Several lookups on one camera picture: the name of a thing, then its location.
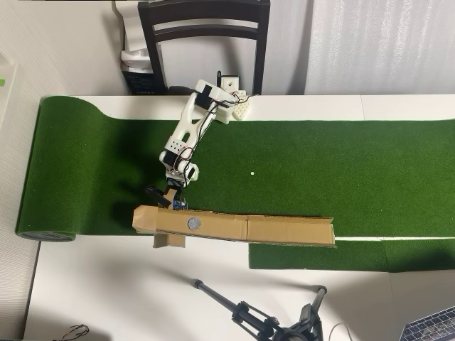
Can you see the white curtain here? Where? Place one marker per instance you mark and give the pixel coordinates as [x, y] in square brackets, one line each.
[380, 46]

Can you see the translucent plastic storage container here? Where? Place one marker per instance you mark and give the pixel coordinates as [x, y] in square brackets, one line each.
[9, 103]

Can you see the long cardboard ramp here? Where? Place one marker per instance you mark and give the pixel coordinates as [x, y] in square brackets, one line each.
[284, 231]

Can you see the black camera tripod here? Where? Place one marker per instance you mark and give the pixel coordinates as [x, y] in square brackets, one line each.
[256, 319]

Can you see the long green putting mat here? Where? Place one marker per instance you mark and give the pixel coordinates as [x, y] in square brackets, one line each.
[320, 160]

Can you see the white perforated base plate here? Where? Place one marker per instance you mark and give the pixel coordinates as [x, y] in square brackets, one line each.
[241, 110]

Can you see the dark brown wooden chair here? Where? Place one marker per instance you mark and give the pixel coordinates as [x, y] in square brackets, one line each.
[199, 34]

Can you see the black printed box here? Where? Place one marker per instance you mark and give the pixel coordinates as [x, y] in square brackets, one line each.
[142, 83]

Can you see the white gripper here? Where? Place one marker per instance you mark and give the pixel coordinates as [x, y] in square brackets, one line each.
[173, 183]

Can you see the cardboard camera mount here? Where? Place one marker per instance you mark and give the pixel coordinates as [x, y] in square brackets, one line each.
[171, 194]

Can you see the blue camera circuit board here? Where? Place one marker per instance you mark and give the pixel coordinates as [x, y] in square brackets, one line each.
[178, 204]

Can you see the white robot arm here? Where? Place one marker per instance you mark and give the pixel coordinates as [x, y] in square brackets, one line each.
[186, 117]

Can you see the white foam packaging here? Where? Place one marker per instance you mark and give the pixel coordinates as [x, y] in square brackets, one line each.
[133, 32]

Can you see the thin black thread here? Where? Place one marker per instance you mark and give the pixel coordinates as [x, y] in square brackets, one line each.
[76, 330]

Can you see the short green mat piece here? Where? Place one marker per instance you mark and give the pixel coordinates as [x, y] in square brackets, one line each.
[320, 255]

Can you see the beige cardboard box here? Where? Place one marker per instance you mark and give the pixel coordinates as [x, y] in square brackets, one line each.
[170, 241]

